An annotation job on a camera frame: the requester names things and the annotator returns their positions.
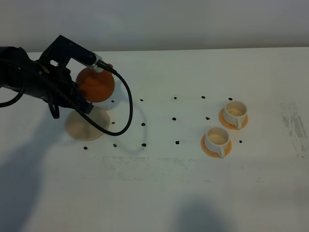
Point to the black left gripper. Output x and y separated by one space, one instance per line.
61 90

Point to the white teacup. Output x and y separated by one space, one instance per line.
235 114
217 139

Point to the beige round teapot coaster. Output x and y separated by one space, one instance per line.
79 129

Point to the orange saucer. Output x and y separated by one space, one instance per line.
213 154
230 126

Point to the front orange saucer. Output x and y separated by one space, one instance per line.
213 154

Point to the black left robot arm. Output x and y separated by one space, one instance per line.
40 79

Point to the brown clay teapot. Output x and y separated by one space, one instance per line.
95 86

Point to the rear white teacup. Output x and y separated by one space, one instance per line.
235 114

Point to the rear orange saucer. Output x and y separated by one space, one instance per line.
230 126

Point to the front white teacup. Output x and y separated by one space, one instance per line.
217 139

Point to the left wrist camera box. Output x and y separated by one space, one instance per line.
62 50

